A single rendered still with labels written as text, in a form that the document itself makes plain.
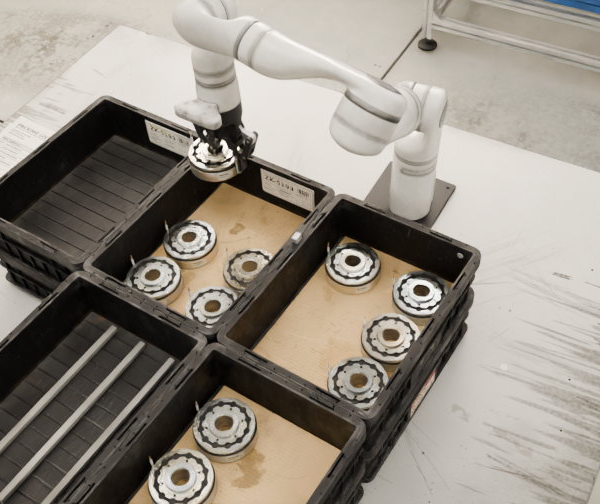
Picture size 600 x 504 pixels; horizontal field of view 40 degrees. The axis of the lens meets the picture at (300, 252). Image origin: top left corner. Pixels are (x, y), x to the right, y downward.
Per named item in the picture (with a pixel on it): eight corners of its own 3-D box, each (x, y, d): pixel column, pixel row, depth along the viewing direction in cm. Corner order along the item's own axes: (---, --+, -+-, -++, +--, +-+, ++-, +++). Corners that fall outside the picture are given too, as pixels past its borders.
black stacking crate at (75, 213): (116, 135, 190) (104, 95, 181) (219, 180, 178) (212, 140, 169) (-14, 247, 169) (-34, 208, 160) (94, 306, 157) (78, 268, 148)
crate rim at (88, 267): (214, 147, 171) (213, 138, 169) (339, 199, 159) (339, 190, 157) (81, 275, 150) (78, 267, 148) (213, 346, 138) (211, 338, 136)
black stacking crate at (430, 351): (340, 234, 166) (339, 193, 157) (476, 293, 154) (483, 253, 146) (222, 378, 145) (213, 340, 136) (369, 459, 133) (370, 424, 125)
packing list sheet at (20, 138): (16, 114, 214) (15, 113, 214) (85, 141, 206) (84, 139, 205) (-80, 195, 196) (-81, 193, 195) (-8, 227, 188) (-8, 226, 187)
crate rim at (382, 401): (339, 199, 159) (339, 190, 157) (483, 259, 147) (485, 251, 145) (213, 347, 138) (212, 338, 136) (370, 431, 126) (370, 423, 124)
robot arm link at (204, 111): (172, 116, 141) (165, 86, 137) (211, 79, 147) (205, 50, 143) (215, 132, 138) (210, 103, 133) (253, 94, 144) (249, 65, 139)
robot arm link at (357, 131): (368, 168, 120) (402, 150, 143) (400, 110, 116) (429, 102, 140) (314, 136, 121) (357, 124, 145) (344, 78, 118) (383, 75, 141)
